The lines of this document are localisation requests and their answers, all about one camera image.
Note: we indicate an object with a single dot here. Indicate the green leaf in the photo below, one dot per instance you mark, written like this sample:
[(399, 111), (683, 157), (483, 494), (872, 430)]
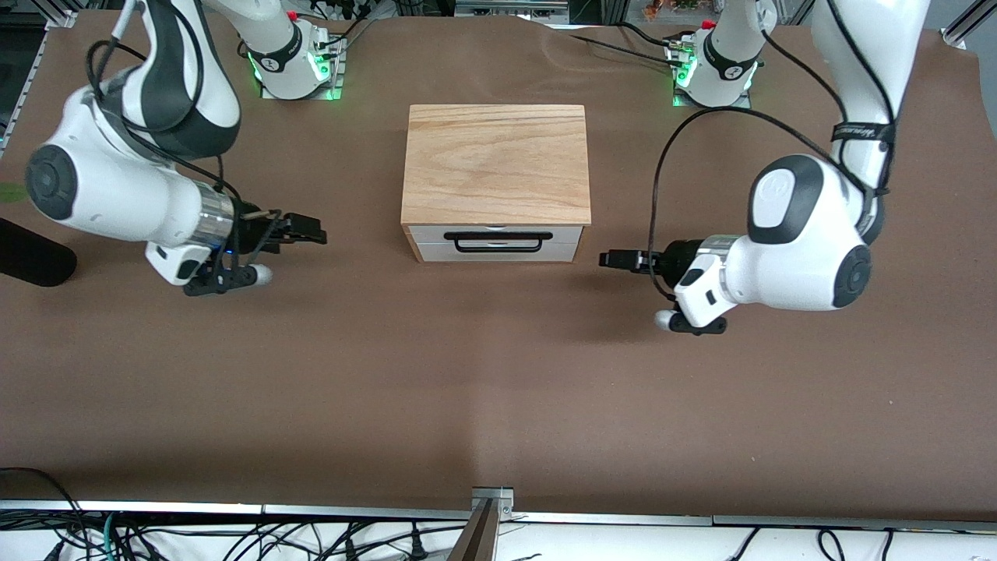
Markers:
[(12, 193)]

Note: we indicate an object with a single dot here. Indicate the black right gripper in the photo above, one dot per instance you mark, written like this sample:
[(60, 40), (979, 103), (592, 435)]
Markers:
[(253, 231)]

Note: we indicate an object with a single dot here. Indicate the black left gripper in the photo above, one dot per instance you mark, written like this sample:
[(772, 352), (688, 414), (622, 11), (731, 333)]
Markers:
[(676, 258)]

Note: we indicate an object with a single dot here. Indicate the aluminium table edge rail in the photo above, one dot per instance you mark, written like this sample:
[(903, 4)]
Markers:
[(350, 512)]

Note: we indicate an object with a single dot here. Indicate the aluminium frame profile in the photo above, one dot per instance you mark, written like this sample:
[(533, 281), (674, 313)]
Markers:
[(23, 86), (966, 27), (510, 9)]

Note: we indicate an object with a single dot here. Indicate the black rounded object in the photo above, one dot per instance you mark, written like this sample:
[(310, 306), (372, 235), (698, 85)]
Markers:
[(35, 261)]

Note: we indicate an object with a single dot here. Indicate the wooden drawer cabinet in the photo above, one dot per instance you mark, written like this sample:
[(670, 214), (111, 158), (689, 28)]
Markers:
[(494, 164)]

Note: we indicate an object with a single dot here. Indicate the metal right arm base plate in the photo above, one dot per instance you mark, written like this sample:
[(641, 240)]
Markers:
[(336, 86)]

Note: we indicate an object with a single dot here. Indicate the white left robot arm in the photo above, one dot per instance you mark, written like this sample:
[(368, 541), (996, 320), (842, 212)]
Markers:
[(802, 257)]

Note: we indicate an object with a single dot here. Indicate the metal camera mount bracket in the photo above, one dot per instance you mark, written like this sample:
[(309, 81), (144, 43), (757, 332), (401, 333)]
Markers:
[(483, 538)]

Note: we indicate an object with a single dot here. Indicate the brown table cover mat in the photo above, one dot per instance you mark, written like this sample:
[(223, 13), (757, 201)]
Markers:
[(498, 374)]

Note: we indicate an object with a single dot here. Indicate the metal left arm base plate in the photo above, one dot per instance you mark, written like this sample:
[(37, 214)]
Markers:
[(681, 102)]

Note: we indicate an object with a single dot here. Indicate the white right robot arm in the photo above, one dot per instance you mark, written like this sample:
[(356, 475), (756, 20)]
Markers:
[(117, 195)]

